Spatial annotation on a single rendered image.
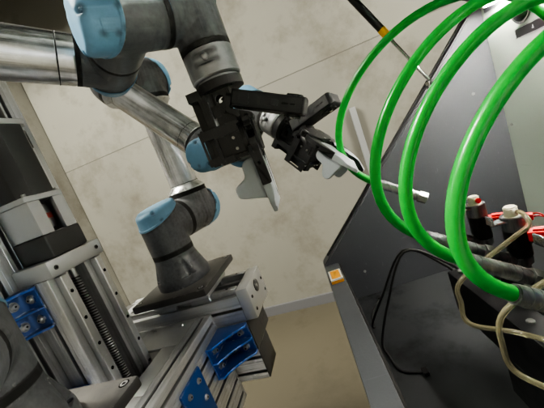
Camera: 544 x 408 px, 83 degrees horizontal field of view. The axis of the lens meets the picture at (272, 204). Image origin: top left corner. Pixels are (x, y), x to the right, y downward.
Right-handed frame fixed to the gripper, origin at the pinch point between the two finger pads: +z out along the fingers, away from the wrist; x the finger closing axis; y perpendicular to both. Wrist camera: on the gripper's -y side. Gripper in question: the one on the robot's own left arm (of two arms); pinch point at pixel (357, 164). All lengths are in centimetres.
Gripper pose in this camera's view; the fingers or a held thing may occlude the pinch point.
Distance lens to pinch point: 63.3
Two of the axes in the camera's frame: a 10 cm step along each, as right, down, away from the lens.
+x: -6.3, 1.4, -7.6
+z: 6.7, 5.9, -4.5
